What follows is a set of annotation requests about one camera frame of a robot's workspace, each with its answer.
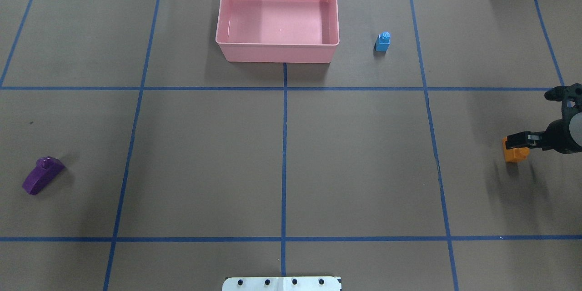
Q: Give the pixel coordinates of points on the small blue block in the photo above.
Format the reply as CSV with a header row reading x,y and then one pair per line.
x,y
383,42

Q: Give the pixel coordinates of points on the purple block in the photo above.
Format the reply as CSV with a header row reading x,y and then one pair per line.
x,y
45,170

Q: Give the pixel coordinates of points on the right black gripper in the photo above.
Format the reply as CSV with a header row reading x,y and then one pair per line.
x,y
558,135

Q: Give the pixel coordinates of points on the white camera mast stand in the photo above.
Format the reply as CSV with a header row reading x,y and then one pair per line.
x,y
283,283

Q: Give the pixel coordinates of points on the orange block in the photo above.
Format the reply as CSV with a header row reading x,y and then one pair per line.
x,y
514,155

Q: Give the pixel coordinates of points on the pink plastic box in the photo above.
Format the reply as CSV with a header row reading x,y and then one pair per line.
x,y
278,31

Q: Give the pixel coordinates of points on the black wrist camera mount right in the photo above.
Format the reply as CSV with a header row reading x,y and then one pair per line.
x,y
570,98

